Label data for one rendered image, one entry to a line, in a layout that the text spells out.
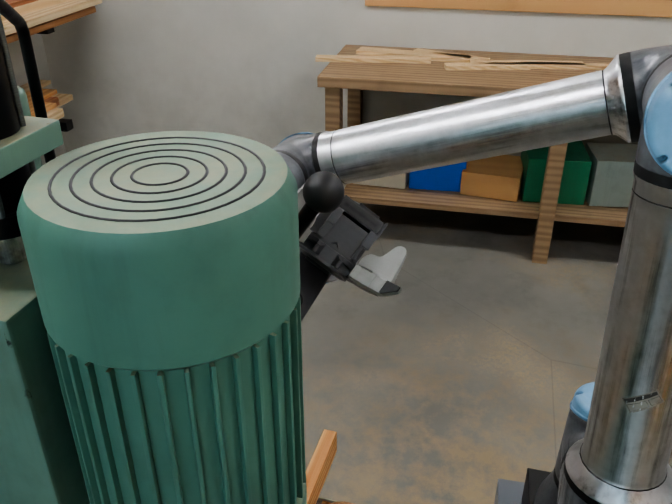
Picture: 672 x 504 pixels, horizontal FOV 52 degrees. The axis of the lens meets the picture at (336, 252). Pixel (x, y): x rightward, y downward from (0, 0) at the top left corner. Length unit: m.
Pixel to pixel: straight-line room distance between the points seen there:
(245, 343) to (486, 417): 2.11
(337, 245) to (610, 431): 0.45
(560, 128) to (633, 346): 0.29
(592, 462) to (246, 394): 0.67
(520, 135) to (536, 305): 2.20
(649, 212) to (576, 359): 2.04
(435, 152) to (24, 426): 0.66
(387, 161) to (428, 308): 2.03
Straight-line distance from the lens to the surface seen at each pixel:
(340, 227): 0.78
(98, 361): 0.44
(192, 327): 0.41
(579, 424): 1.22
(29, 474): 0.60
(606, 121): 0.96
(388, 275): 0.74
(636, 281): 0.89
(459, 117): 0.99
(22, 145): 0.51
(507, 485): 1.55
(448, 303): 3.06
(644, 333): 0.91
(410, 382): 2.61
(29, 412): 0.54
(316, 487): 1.00
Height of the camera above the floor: 1.68
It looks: 29 degrees down
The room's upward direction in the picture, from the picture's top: straight up
